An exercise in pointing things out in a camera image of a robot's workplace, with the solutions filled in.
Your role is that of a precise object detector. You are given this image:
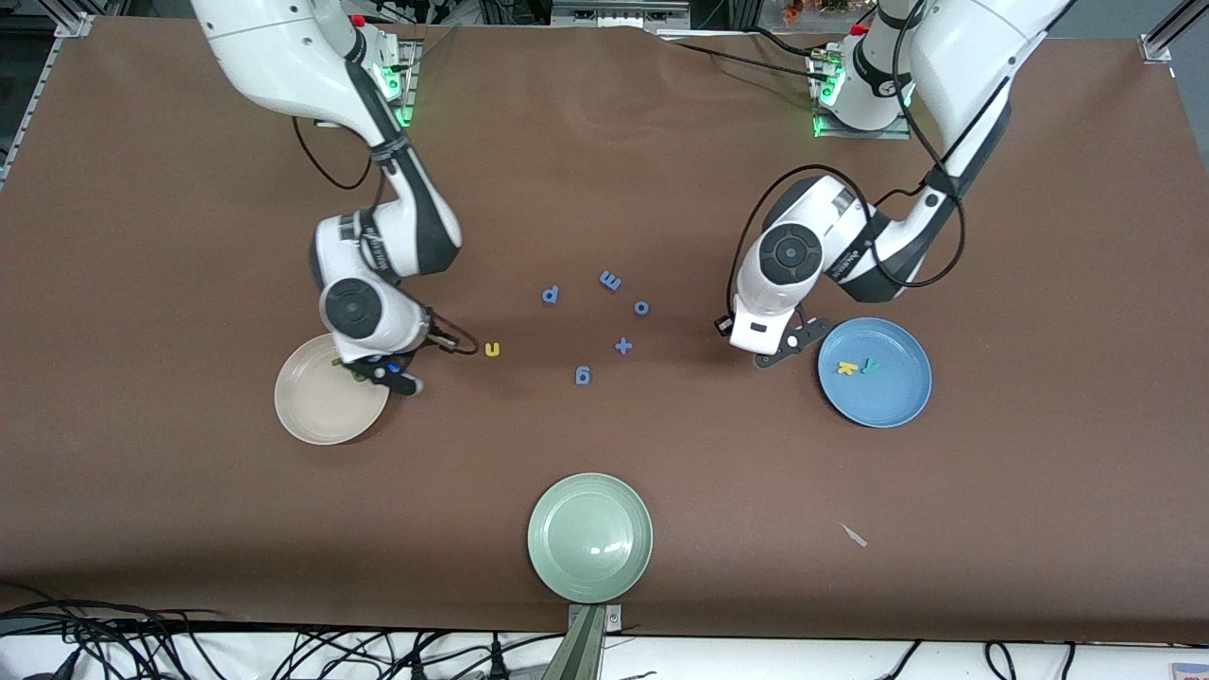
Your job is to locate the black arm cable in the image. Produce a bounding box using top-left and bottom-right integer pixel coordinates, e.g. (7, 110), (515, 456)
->
(291, 113), (480, 358)
(727, 0), (969, 327)

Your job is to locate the blue round plate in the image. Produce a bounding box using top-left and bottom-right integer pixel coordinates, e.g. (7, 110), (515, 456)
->
(817, 317), (933, 429)

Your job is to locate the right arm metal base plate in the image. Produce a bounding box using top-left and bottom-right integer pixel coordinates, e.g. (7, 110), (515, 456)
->
(373, 38), (421, 128)

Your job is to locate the grey metal frame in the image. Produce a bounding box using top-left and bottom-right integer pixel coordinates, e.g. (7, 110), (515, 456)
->
(551, 0), (692, 29)

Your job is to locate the beige round plate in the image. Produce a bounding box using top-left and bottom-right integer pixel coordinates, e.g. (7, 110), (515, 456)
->
(274, 332), (391, 446)

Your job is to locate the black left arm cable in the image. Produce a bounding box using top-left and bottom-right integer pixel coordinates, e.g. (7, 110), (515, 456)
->
(727, 0), (969, 327)

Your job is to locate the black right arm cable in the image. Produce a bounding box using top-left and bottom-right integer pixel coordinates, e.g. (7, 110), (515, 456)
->
(291, 113), (480, 358)

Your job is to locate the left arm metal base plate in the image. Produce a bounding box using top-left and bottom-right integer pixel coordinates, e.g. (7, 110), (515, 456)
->
(810, 47), (912, 141)

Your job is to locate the black cable bundle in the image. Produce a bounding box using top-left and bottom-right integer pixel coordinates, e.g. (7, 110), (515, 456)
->
(0, 581), (568, 680)

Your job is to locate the green round plate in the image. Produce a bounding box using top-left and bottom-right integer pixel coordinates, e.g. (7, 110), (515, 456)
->
(527, 472), (655, 604)

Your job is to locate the grey metal camera mount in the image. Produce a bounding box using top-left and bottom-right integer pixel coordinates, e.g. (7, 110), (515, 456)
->
(543, 604), (624, 680)

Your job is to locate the black base cable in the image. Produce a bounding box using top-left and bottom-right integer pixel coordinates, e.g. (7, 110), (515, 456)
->
(656, 26), (837, 86)

